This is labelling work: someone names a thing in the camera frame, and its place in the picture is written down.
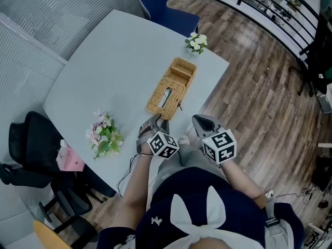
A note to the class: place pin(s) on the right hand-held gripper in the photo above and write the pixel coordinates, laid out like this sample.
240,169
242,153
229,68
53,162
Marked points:
219,146

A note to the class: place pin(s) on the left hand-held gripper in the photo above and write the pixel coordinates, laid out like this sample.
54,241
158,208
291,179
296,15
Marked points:
163,144

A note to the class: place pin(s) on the woven wicker box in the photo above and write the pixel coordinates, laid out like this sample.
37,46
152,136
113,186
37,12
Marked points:
179,75

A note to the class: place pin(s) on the person's left forearm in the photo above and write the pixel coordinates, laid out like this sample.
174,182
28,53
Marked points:
135,185

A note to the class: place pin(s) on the person's right forearm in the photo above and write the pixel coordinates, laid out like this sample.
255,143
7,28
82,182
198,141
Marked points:
241,183

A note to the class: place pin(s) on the white tissue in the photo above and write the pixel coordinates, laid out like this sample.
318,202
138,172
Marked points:
166,97

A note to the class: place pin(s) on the person's shoe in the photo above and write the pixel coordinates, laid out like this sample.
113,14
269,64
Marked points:
184,139

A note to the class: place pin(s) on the grey shorts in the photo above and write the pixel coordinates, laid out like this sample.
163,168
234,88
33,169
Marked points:
166,170

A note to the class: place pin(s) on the pink flower bouquet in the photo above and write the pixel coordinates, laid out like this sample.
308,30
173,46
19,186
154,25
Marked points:
105,136

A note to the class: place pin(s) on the navy top with white bow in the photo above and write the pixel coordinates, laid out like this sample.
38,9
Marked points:
207,191

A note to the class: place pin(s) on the white flower pot plant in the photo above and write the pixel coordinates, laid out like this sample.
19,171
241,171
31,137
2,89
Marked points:
196,43

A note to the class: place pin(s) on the pink paper bag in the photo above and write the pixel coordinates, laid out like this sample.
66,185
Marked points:
68,157

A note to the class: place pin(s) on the blue chair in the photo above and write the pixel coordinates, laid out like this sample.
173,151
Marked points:
168,12

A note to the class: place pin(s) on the power strip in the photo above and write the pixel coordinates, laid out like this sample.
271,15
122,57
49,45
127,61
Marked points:
306,192

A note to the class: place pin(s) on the black office chair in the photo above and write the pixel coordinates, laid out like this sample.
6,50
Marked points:
36,144

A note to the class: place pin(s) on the black metal railing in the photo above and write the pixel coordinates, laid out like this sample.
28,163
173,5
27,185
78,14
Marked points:
293,17

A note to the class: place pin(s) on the yellow wooden stool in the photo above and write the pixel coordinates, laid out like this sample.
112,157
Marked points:
48,236

